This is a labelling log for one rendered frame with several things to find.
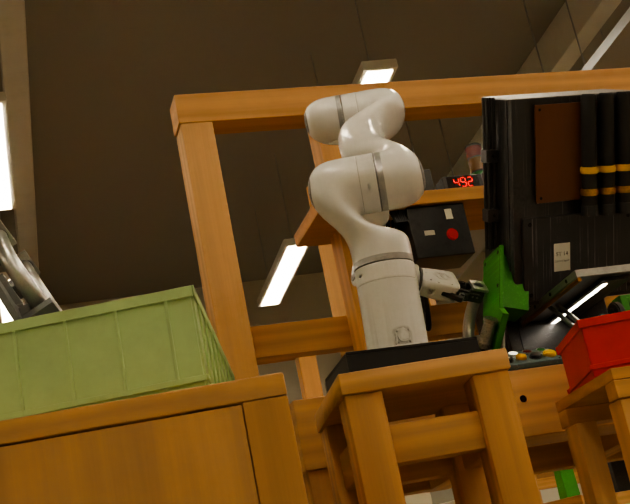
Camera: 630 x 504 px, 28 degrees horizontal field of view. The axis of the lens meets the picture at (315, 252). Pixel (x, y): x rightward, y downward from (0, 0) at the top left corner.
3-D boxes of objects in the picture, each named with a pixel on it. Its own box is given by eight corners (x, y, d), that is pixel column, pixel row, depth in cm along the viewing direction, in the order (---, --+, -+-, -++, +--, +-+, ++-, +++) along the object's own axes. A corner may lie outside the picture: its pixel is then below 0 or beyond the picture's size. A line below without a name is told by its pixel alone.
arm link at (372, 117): (351, 226, 251) (432, 213, 250) (342, 172, 245) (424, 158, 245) (337, 133, 295) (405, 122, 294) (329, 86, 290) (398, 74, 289)
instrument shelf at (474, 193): (617, 186, 358) (614, 173, 359) (317, 213, 331) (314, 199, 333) (580, 220, 380) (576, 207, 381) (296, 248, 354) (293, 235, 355)
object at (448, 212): (476, 252, 340) (463, 201, 345) (418, 258, 335) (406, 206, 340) (460, 268, 351) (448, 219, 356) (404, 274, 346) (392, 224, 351)
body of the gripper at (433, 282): (420, 275, 308) (463, 284, 310) (413, 259, 317) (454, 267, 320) (412, 302, 311) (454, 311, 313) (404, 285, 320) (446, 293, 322)
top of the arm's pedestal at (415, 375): (511, 367, 229) (506, 347, 230) (341, 395, 222) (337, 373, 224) (468, 409, 258) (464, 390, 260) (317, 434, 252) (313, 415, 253)
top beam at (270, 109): (654, 91, 388) (646, 65, 391) (178, 123, 345) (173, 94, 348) (641, 105, 397) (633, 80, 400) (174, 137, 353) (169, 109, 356)
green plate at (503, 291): (530, 328, 305) (530, 248, 313) (498, 323, 304) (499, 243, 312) (512, 342, 316) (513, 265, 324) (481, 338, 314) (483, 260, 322)
